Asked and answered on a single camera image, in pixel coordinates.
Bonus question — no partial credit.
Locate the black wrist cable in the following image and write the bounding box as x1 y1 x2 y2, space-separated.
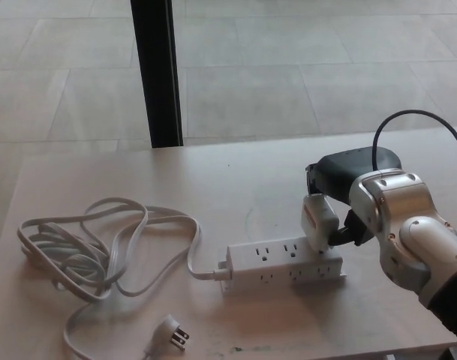
371 109 457 176

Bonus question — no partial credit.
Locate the white power strip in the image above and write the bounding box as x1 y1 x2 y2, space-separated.
215 235 348 296

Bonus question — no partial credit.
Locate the white plug adapter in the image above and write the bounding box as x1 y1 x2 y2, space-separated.
300 193 341 253

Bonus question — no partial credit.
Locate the white angled wall plug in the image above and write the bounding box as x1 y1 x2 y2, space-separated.
144 313 191 355

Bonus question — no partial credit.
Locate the white flat power cord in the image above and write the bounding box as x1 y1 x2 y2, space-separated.
17 198 229 360

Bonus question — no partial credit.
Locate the black vertical post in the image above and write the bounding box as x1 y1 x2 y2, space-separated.
129 0 185 149

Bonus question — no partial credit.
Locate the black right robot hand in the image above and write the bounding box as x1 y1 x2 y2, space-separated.
305 147 403 248

